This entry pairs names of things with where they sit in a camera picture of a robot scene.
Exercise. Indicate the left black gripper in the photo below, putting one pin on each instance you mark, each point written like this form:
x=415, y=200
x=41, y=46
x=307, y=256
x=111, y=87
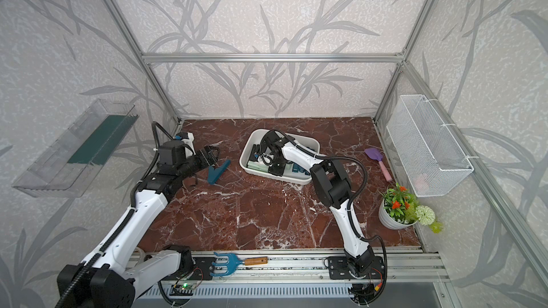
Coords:
x=201, y=155

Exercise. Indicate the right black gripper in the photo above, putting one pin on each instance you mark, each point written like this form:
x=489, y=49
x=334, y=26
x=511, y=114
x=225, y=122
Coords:
x=275, y=172

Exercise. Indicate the black pruning pliers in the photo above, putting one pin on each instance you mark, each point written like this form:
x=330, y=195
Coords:
x=254, y=153

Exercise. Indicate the white rectangular storage box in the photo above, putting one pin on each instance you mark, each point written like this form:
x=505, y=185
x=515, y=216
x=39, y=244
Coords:
x=288, y=176

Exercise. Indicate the mint pruning pliers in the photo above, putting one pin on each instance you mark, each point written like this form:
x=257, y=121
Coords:
x=257, y=166

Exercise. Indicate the teal pruning pliers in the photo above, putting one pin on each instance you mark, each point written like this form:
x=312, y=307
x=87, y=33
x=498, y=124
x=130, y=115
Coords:
x=305, y=172
x=214, y=173
x=297, y=169

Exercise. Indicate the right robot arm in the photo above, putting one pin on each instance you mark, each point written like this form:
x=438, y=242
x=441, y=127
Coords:
x=333, y=187

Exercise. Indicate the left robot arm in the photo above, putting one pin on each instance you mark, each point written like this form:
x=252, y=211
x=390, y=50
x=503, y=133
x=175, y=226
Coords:
x=102, y=279

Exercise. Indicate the purple pink silicone spatula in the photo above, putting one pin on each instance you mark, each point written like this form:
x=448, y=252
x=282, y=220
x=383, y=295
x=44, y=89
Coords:
x=375, y=155

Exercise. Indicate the blue garden hand fork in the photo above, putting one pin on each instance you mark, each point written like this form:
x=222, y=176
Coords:
x=232, y=262

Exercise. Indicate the potted artificial flower plant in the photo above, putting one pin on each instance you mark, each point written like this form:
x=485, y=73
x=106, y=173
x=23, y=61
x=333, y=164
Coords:
x=400, y=209

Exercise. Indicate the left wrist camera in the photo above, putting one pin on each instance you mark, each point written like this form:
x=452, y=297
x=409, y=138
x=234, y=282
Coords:
x=188, y=139

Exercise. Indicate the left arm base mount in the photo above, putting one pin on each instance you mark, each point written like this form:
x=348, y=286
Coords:
x=203, y=269

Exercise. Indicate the clear plastic wall shelf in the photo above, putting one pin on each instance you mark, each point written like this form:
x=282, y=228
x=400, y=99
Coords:
x=68, y=167

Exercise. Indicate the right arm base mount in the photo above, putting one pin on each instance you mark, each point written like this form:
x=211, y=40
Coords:
x=341, y=267

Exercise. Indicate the white wire mesh basket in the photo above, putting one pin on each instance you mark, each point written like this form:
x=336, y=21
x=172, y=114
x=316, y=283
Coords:
x=433, y=160

